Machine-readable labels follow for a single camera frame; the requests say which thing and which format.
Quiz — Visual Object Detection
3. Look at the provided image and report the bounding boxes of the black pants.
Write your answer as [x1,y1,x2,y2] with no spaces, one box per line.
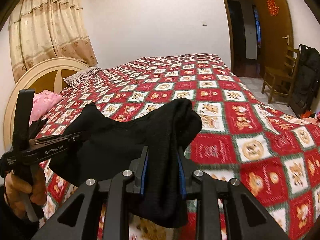
[49,98,202,228]

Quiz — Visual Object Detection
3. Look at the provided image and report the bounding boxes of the person's left hand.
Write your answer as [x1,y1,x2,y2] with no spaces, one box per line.
[4,166,47,219]

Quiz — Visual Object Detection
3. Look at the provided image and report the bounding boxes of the pink pillow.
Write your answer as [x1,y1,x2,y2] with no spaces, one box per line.
[29,90,63,125]

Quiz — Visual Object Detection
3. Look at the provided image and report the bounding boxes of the cream round headboard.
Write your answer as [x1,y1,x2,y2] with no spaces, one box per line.
[3,57,89,151]

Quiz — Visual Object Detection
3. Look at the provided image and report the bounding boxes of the striped pillow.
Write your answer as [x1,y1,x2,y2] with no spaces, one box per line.
[63,67,102,87]

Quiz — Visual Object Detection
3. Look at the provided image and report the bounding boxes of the red christmas patchwork bedspread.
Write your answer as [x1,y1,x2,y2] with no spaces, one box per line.
[40,54,319,239]

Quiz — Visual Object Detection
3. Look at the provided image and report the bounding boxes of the beige patterned curtain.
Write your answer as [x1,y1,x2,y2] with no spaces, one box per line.
[9,0,98,81]

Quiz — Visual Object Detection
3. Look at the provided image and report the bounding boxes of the wooden chair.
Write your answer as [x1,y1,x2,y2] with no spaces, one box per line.
[261,46,300,106]

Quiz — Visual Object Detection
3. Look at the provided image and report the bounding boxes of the black backpack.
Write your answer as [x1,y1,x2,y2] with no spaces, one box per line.
[290,44,319,116]

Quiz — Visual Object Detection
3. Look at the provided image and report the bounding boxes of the brown wooden door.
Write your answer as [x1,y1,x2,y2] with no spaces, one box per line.
[254,0,293,76]

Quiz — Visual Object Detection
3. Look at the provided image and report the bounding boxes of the red door decoration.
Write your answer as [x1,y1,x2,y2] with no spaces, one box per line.
[266,0,279,16]

